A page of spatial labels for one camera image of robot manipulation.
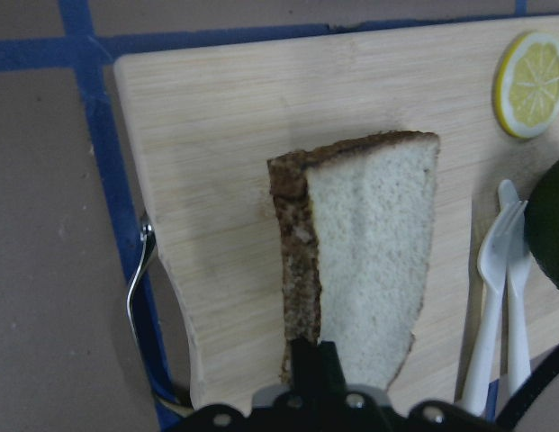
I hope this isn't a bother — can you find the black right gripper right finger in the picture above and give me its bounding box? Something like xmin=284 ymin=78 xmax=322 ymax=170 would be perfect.
xmin=318 ymin=341 xmax=347 ymax=390

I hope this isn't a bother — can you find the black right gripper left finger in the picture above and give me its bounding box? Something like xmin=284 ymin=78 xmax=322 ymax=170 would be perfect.
xmin=291 ymin=337 xmax=325 ymax=392

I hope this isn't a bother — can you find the white bread slice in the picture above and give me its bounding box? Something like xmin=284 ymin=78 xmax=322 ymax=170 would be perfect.
xmin=267 ymin=131 xmax=440 ymax=389

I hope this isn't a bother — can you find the white plastic knife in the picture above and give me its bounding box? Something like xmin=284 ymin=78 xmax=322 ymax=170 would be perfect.
xmin=497 ymin=178 xmax=533 ymax=397

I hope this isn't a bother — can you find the white plastic fork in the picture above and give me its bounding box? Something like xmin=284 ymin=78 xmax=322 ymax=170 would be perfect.
xmin=460 ymin=201 xmax=527 ymax=416

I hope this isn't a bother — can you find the green avocado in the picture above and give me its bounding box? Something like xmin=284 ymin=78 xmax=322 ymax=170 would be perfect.
xmin=525 ymin=159 xmax=559 ymax=290

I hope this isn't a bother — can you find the wooden cutting board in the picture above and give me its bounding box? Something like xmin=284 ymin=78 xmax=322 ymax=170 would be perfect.
xmin=114 ymin=15 xmax=559 ymax=412

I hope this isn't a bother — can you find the lemon half slice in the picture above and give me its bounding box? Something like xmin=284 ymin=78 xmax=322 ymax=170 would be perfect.
xmin=492 ymin=31 xmax=559 ymax=140

